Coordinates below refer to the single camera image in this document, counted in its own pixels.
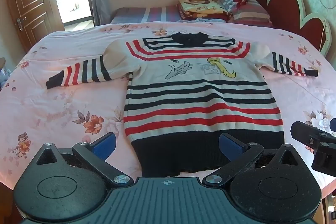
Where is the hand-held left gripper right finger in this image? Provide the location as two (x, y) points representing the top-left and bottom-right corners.
(202, 132), (302, 187)

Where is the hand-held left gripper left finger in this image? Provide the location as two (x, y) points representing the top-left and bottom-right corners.
(34, 132), (134, 187)

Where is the striped knit sweater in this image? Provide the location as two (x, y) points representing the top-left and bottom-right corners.
(46, 32), (319, 177)

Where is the pink floral bedsheet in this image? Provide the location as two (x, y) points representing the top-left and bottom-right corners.
(0, 21), (336, 201)

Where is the plastic bag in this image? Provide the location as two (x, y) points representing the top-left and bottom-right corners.
(0, 67), (12, 91)

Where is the red heart-shaped headboard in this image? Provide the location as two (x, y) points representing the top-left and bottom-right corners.
(255, 0), (333, 57)

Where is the light blue cloth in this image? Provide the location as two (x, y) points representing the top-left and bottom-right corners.
(193, 18), (229, 24)

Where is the striped pillow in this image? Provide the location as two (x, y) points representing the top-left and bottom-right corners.
(218, 0), (273, 28)

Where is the striped mattress sheet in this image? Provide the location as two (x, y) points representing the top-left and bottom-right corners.
(109, 6), (184, 24)

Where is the folded printed blanket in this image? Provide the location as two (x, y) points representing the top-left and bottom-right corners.
(177, 0), (232, 21)

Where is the wooden door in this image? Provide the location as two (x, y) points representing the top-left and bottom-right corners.
(2, 0), (65, 54)

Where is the metal door handle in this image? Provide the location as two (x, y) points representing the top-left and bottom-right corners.
(16, 17), (27, 31)

